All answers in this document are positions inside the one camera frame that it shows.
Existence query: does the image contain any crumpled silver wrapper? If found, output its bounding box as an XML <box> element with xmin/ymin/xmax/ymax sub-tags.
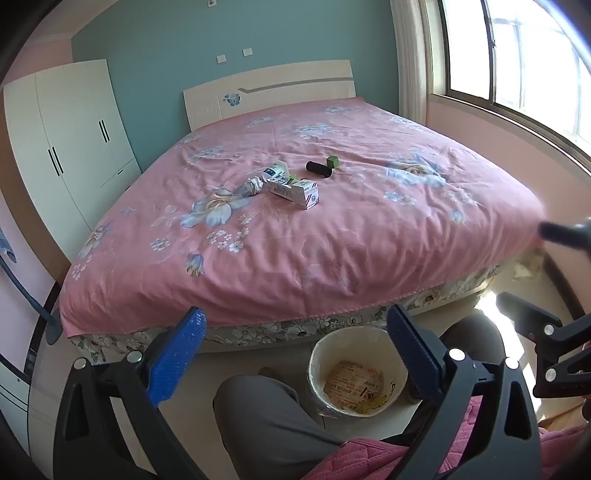
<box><xmin>236</xmin><ymin>177</ymin><xmax>264</xmax><ymax>198</ymax></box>

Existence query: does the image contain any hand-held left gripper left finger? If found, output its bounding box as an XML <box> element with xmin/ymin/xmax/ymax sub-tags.
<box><xmin>53</xmin><ymin>305</ymin><xmax>208</xmax><ymax>480</ymax></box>

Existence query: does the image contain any person's left leg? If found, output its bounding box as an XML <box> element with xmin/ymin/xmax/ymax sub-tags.
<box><xmin>213</xmin><ymin>374</ymin><xmax>345</xmax><ymax>480</ymax></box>

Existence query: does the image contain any white plastic cup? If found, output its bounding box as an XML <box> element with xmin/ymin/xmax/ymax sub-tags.
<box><xmin>261</xmin><ymin>162</ymin><xmax>290</xmax><ymax>184</ymax></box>

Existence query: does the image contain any black metal rack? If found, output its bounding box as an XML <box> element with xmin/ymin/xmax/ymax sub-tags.
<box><xmin>0</xmin><ymin>251</ymin><xmax>62</xmax><ymax>345</ymax></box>

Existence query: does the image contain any white curtain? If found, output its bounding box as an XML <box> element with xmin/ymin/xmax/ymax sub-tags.
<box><xmin>392</xmin><ymin>0</ymin><xmax>445</xmax><ymax>126</ymax></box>

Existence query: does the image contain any crumpled beige bag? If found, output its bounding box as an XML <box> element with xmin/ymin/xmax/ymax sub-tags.
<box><xmin>514</xmin><ymin>250</ymin><xmax>546</xmax><ymax>281</ymax></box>

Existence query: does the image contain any white wardrobe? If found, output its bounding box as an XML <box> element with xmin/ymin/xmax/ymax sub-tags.
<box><xmin>3</xmin><ymin>58</ymin><xmax>142</xmax><ymax>278</ymax></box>

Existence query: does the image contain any white box with red stripes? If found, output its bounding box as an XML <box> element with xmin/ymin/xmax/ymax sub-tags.
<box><xmin>293</xmin><ymin>179</ymin><xmax>321</xmax><ymax>210</ymax></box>

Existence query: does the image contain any printed paper packaging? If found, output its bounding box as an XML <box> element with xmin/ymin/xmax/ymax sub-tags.
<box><xmin>325</xmin><ymin>359</ymin><xmax>389</xmax><ymax>412</ymax></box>

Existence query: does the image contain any beige floral mattress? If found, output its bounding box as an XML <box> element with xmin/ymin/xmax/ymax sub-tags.
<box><xmin>69</xmin><ymin>262</ymin><xmax>505</xmax><ymax>366</ymax></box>

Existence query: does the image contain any pink floral bed sheet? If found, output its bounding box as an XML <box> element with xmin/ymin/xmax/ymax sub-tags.
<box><xmin>60</xmin><ymin>97</ymin><xmax>549</xmax><ymax>341</ymax></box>

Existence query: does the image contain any window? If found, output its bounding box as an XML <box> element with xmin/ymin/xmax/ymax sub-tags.
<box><xmin>438</xmin><ymin>0</ymin><xmax>591</xmax><ymax>172</ymax></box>

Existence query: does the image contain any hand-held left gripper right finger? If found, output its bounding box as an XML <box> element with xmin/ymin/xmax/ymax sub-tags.
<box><xmin>385</xmin><ymin>304</ymin><xmax>543</xmax><ymax>480</ymax></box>

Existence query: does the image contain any white headboard with butterfly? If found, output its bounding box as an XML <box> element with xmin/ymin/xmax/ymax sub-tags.
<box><xmin>183</xmin><ymin>59</ymin><xmax>356</xmax><ymax>133</ymax></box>

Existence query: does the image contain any pink quilted garment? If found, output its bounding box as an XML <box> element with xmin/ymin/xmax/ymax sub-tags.
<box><xmin>322</xmin><ymin>396</ymin><xmax>591</xmax><ymax>480</ymax></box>

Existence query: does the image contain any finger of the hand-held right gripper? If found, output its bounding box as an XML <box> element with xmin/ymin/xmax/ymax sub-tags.
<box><xmin>497</xmin><ymin>291</ymin><xmax>591</xmax><ymax>400</ymax></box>
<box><xmin>539</xmin><ymin>220</ymin><xmax>591</xmax><ymax>254</ymax></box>

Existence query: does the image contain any white trash bin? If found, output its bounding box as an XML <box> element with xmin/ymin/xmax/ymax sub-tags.
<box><xmin>307</xmin><ymin>328</ymin><xmax>410</xmax><ymax>419</ymax></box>

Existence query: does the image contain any blue cloth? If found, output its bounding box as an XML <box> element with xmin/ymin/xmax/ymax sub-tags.
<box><xmin>0</xmin><ymin>227</ymin><xmax>18</xmax><ymax>265</ymax></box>

